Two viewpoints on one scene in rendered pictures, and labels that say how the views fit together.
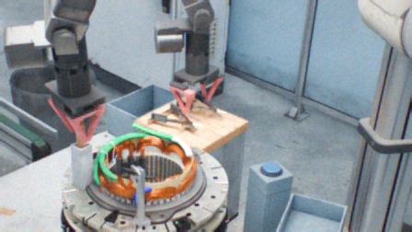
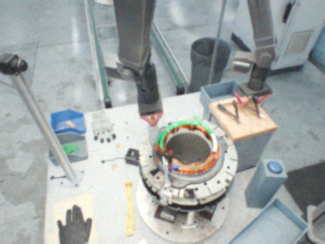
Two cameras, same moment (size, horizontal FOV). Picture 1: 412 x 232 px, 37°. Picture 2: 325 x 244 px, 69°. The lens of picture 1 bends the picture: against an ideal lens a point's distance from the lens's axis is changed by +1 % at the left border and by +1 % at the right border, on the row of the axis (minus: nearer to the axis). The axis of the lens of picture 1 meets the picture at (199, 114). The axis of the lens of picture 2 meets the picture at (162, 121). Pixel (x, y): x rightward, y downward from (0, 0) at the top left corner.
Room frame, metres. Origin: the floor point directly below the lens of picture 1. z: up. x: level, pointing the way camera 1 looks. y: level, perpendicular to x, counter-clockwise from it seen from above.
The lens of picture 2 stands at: (0.55, -0.09, 1.73)
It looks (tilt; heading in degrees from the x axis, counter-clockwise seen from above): 47 degrees down; 34
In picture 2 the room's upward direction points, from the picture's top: straight up
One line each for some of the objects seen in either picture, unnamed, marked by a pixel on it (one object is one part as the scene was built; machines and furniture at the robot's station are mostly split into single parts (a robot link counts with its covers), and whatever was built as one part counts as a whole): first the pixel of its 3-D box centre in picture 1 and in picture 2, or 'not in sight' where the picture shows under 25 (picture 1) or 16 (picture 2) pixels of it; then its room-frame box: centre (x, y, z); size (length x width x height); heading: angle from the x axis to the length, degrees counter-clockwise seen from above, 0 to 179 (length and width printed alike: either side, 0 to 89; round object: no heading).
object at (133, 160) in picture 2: not in sight; (136, 157); (1.01, 0.36, 0.81); 0.10 x 0.06 x 0.06; 107
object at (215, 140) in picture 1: (191, 124); (241, 116); (1.27, 0.02, 1.05); 0.20 x 0.19 x 0.02; 52
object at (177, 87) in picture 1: (188, 94); (245, 99); (1.30, 0.03, 1.12); 0.07 x 0.07 x 0.09; 52
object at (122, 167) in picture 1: (131, 165); (163, 156); (0.85, 0.11, 1.21); 0.04 x 0.04 x 0.03; 50
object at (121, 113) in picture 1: (145, 147); (217, 113); (1.37, 0.14, 0.92); 0.17 x 0.11 x 0.28; 142
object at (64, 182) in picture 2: not in sight; (72, 177); (0.77, 0.55, 0.78); 0.09 x 0.09 x 0.01; 25
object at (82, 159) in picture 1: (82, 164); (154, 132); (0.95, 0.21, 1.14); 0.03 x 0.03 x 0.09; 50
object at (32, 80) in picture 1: (55, 110); (208, 62); (2.53, 0.68, 0.39); 0.39 x 0.39 x 0.35
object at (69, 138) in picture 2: not in sight; (69, 147); (0.86, 0.66, 0.82); 0.16 x 0.14 x 0.07; 139
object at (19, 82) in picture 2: not in sight; (50, 137); (0.77, 0.55, 1.07); 0.03 x 0.03 x 0.57; 25
